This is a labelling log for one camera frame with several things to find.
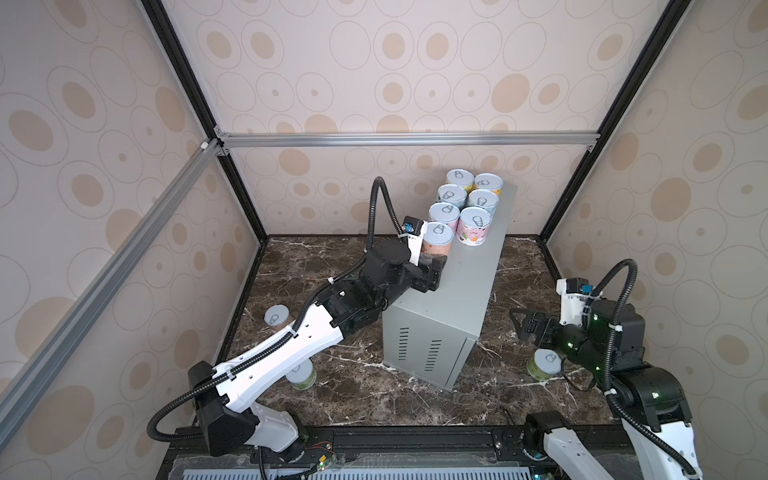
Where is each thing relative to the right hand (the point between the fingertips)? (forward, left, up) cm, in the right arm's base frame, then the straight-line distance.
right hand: (528, 312), depth 65 cm
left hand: (+9, +19, +11) cm, 24 cm away
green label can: (-6, +54, -23) cm, 59 cm away
